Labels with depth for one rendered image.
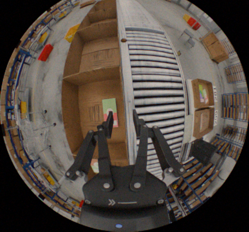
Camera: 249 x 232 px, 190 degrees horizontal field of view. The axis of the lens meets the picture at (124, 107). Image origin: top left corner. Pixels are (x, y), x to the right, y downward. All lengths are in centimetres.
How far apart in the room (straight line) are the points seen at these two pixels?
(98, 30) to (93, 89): 45
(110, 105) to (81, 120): 22
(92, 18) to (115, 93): 89
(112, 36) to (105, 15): 40
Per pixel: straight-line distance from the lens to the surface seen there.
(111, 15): 102
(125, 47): 60
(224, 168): 95
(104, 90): 47
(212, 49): 441
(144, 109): 61
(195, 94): 89
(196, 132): 94
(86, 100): 51
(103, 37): 71
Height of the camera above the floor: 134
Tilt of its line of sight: 88 degrees down
